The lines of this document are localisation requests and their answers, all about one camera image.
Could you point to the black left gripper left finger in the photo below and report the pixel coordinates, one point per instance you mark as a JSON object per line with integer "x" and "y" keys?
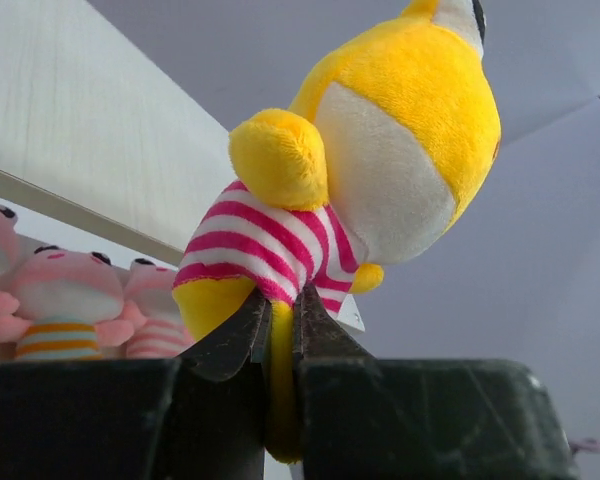
{"x": 197, "y": 416}

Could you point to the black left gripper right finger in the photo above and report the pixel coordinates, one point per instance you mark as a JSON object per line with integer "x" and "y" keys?
{"x": 369, "y": 418}

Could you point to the pink toy orange striped shirt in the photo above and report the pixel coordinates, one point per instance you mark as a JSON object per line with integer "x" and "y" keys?
{"x": 74, "y": 304}

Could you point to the yellow toy pink striped shirt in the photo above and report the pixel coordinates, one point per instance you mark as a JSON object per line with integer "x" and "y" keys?
{"x": 384, "y": 146}

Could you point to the white two-tier wooden shelf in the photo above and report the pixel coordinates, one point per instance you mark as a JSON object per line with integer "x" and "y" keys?
{"x": 94, "y": 134}

